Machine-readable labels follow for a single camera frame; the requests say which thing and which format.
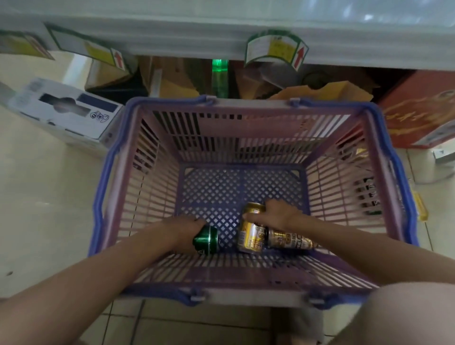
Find person's leg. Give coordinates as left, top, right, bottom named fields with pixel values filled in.
left=333, top=282, right=455, bottom=345

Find person's right forearm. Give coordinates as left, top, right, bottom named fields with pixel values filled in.
left=298, top=214, right=455, bottom=289

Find green drink can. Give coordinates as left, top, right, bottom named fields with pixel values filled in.
left=193, top=225, right=218, bottom=256

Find green bottle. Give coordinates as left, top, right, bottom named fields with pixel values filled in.
left=211, top=59, right=230, bottom=99

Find yellow edge label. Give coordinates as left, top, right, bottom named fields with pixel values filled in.
left=0, top=30, right=55, bottom=61

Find flat label with red arrow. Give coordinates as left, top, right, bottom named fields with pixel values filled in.
left=45, top=23, right=129, bottom=72

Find person's right hand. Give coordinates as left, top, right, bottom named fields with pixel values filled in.
left=254, top=199, right=305, bottom=232

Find yellow packet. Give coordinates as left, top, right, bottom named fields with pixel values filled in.
left=412, top=191, right=429, bottom=223

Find person's left forearm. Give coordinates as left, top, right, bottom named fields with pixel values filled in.
left=0, top=221, right=178, bottom=345

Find person's left hand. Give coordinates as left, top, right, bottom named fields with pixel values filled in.
left=169, top=215, right=207, bottom=254

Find white chest freezer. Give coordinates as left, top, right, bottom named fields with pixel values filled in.
left=0, top=0, right=455, bottom=73

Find white box with blue print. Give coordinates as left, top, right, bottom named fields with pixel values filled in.
left=7, top=77, right=124, bottom=148

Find pink plastic shopping basket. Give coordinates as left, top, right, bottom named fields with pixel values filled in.
left=88, top=95, right=421, bottom=309

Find curled label with red arrow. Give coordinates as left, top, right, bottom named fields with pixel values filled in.
left=244, top=30, right=309, bottom=70

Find blue basket handle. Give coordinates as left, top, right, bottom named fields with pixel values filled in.
left=289, top=98, right=421, bottom=310
left=88, top=95, right=217, bottom=307

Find brown cardboard boxes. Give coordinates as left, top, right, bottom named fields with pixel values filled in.
left=85, top=56, right=374, bottom=104

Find small white box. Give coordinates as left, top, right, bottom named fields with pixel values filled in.
left=432, top=144, right=455, bottom=165

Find gold and silver drink can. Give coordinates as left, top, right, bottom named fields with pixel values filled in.
left=267, top=228, right=319, bottom=251

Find red carton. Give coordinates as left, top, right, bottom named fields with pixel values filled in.
left=376, top=70, right=455, bottom=150

